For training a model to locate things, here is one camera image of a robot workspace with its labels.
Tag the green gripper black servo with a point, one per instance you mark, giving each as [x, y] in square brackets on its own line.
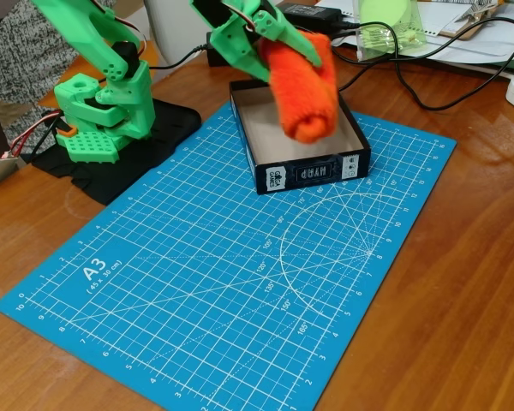
[235, 48]

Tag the orange fluffy sock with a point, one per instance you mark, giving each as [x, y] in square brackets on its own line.
[304, 94]

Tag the green 3D-printed robot arm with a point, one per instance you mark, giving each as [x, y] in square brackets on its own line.
[124, 81]

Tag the black power adapter blue light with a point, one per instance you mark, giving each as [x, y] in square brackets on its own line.
[212, 53]

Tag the flat black power adapter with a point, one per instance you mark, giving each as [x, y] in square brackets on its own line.
[317, 13]

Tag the black cardboard game box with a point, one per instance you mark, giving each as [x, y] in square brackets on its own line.
[291, 158]

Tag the clear plastic cup green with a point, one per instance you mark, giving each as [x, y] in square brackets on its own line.
[390, 34]

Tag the white paper sheets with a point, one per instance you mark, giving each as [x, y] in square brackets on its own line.
[462, 47]

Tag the brown clipboard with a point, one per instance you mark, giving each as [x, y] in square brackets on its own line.
[471, 21]

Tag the orange clip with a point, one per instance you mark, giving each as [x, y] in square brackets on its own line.
[67, 130]

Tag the blue A3 cutting mat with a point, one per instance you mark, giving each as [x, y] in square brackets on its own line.
[197, 257]

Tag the grey knitted fabric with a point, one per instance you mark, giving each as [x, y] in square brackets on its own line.
[8, 55]

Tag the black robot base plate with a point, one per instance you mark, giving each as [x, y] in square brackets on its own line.
[163, 128]

